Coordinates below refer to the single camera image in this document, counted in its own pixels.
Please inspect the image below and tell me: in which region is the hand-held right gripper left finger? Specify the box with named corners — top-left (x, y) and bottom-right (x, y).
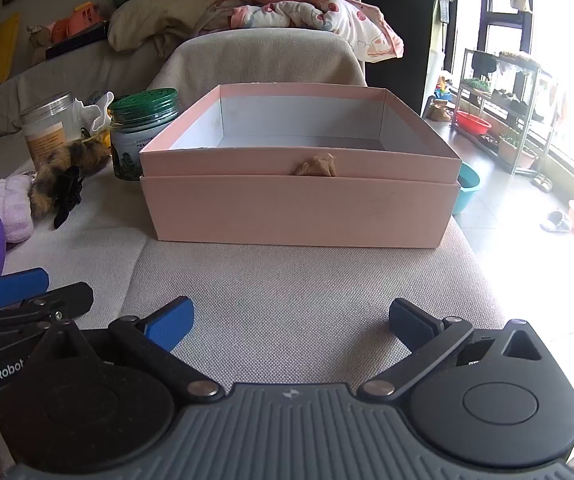
top-left (42, 296), bottom-right (224, 404)

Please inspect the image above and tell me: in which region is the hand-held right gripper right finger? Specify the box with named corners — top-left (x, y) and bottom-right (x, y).
top-left (357, 298), bottom-right (550, 402)

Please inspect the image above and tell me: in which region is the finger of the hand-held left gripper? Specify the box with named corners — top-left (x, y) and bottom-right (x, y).
top-left (0, 268), bottom-right (50, 309)
top-left (0, 282), bottom-right (94, 361)

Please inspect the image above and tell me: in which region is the pink cardboard box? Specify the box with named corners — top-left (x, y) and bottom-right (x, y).
top-left (138, 84), bottom-right (462, 249)

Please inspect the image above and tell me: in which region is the white paper tissue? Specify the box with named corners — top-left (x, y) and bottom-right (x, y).
top-left (74, 91), bottom-right (116, 136)

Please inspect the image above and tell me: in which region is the pink fluffy cloth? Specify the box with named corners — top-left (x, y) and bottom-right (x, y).
top-left (0, 172), bottom-right (35, 244)

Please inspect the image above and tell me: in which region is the black ribbon bow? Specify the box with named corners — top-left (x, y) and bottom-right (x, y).
top-left (53, 166), bottom-right (85, 230)

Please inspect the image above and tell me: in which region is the grey covered sofa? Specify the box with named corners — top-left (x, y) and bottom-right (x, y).
top-left (0, 34), bottom-right (498, 466)

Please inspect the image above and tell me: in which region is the brown furry hair clip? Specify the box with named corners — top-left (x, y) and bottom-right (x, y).
top-left (29, 139), bottom-right (112, 220)

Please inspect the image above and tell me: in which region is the teal plastic basin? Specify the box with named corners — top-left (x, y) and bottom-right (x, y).
top-left (452, 161), bottom-right (482, 216)

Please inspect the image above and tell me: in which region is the clear plastic jar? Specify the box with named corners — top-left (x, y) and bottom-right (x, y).
top-left (20, 91), bottom-right (82, 171)

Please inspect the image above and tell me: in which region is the white slipper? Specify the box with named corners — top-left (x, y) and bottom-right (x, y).
top-left (541, 210), bottom-right (572, 233)

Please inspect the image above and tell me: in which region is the green lid jar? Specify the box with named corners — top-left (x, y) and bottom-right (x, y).
top-left (109, 87), bottom-right (182, 181)

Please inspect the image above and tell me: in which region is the potted plant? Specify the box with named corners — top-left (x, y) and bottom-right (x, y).
top-left (497, 132), bottom-right (538, 170)

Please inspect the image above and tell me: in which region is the red plastic basin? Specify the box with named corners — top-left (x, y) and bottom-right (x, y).
top-left (454, 110), bottom-right (492, 136)

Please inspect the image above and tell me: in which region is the yellow plush pillow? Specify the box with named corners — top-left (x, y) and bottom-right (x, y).
top-left (0, 12), bottom-right (21, 86)

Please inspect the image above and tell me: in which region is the metal shoe rack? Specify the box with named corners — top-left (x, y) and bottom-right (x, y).
top-left (454, 47), bottom-right (560, 176)

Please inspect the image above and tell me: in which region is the dark flat tray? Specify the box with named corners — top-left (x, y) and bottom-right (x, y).
top-left (45, 21), bottom-right (111, 60)

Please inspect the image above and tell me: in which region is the beige plush toy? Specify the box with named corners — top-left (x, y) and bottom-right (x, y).
top-left (27, 25), bottom-right (55, 53)

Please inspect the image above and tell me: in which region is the pink plastic toy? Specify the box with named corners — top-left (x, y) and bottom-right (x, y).
top-left (51, 2), bottom-right (104, 43)

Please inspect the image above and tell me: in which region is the beige folded blanket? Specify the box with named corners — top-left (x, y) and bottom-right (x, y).
top-left (107, 0), bottom-right (228, 58)

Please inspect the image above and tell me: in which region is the pink floral blanket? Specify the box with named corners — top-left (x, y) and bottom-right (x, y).
top-left (194, 0), bottom-right (405, 64)

